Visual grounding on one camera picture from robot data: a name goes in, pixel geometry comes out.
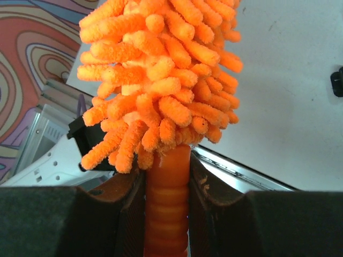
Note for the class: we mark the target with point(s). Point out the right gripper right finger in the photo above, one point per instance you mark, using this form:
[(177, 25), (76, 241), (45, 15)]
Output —
[(226, 222)]

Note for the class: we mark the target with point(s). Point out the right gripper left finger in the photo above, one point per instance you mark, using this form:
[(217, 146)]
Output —
[(68, 221)]

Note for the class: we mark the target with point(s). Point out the orange microfiber duster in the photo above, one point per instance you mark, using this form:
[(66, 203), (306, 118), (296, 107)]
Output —
[(165, 85)]

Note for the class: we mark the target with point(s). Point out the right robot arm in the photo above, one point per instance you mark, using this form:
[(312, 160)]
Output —
[(60, 166)]

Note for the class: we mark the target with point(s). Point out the black binder clip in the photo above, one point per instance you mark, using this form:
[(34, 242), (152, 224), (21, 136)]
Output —
[(337, 82)]

